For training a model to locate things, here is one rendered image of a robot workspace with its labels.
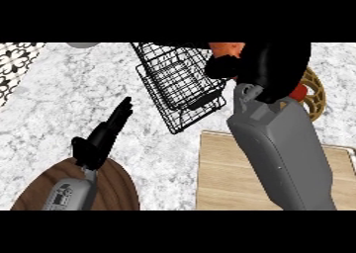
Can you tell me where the golden wicker tray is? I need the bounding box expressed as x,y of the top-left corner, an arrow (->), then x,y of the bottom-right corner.
297,65 -> 328,124

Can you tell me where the black white patterned tile panel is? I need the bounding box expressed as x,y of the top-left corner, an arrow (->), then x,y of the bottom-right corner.
0,42 -> 49,124

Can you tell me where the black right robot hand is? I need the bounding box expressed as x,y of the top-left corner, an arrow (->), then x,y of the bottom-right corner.
203,42 -> 314,105

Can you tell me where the dark brown round wooden board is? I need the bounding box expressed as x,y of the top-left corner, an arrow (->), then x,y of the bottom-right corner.
11,156 -> 142,211

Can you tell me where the pale wooden cutting board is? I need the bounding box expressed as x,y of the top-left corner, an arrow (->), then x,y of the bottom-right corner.
194,129 -> 356,211

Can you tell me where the red round vegetable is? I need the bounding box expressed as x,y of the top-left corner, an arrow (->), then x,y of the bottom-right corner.
288,82 -> 309,102

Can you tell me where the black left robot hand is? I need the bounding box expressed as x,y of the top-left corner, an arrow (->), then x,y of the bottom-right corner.
70,96 -> 136,172

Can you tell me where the grey rounded object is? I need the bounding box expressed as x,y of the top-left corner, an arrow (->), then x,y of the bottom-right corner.
65,42 -> 102,49

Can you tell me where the orange sweet potato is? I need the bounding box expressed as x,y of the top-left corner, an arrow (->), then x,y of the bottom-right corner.
207,42 -> 247,60

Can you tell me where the black wire tiered basket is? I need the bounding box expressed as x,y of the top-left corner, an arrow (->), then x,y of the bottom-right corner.
129,42 -> 232,135

